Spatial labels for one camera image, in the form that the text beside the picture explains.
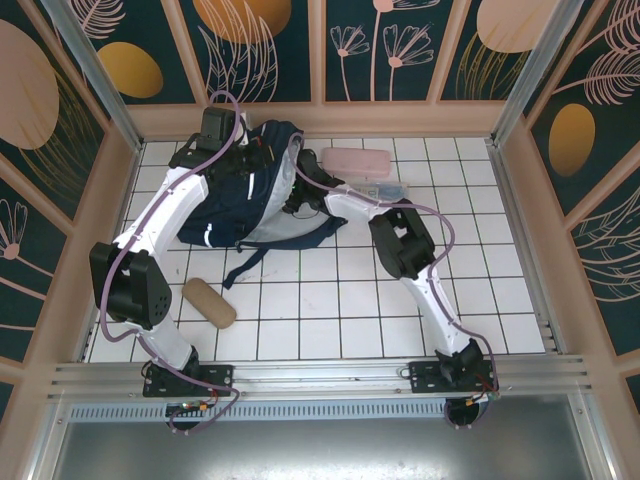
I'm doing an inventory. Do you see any aluminium corner post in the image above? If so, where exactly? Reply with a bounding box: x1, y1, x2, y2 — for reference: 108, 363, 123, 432
491, 0, 587, 147
40, 0, 145, 153

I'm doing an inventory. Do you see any perforated metal cable tray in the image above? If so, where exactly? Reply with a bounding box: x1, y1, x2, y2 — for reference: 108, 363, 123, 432
66, 402, 592, 422

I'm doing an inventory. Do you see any clear plastic ruler pack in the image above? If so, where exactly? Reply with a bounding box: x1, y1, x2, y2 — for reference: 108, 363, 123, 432
349, 180, 412, 203

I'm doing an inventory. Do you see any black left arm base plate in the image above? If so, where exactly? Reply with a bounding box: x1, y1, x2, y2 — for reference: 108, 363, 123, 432
143, 363, 236, 399

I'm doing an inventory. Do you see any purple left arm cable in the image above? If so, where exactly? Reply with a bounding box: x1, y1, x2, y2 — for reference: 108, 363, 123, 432
97, 90, 246, 437

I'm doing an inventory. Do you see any tan cork pencil pouch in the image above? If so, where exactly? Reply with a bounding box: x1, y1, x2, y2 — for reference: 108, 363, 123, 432
180, 277, 238, 330

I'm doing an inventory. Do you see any aluminium mounting rail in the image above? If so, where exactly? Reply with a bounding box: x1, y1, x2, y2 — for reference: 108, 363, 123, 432
47, 353, 597, 402

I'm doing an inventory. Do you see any navy blue backpack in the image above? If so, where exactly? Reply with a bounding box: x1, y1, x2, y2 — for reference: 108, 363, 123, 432
177, 119, 350, 290

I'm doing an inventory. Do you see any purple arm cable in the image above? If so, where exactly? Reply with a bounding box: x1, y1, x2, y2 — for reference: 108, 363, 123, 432
288, 132, 501, 432
97, 90, 246, 437

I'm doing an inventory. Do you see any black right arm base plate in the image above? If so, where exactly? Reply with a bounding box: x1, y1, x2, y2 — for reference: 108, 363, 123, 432
408, 360, 501, 397

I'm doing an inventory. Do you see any pink pencil case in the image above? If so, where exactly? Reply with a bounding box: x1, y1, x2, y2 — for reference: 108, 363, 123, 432
321, 146, 392, 178

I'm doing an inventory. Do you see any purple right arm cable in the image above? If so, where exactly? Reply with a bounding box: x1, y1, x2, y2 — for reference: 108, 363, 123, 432
288, 132, 501, 432

